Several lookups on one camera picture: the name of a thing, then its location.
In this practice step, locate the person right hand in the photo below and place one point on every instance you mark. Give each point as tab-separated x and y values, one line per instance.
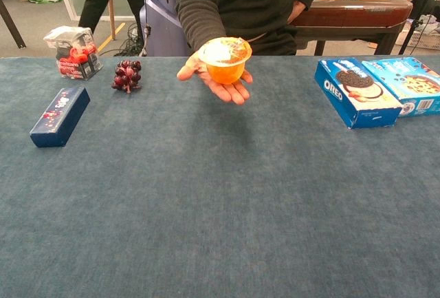
227	92

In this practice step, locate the person left hand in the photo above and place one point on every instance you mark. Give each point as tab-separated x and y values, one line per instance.
296	10

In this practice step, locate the orange jelly cup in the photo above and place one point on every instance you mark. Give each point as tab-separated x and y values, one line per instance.
225	71

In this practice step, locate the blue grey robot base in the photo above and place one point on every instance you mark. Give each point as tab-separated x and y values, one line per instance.
161	26

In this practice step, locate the person forearm dark sleeve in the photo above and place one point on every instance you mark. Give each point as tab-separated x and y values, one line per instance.
203	19

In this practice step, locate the person torso dark sweater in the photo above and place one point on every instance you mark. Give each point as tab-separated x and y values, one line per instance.
261	2

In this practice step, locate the brown wooden game table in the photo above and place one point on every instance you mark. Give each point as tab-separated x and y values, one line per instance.
343	16

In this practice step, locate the dark red grape bunch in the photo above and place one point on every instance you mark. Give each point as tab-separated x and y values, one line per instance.
125	74

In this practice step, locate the blue Oreo box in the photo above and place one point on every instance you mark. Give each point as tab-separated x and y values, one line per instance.
350	105

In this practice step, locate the black tripod stand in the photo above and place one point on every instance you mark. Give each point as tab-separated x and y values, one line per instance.
417	22

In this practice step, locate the white plastic basket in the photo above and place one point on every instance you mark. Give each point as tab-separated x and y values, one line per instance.
421	36

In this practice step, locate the light blue cookie box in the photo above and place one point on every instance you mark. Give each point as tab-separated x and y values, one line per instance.
412	84

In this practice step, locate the clear box red candies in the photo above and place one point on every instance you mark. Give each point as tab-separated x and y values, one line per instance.
74	57

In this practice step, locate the dark blue long box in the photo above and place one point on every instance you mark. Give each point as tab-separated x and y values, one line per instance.
58	119

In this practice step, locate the dark table leg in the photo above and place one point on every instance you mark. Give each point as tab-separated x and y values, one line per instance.
12	26

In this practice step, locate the light wooden post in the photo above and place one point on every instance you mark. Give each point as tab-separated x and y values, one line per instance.
112	19

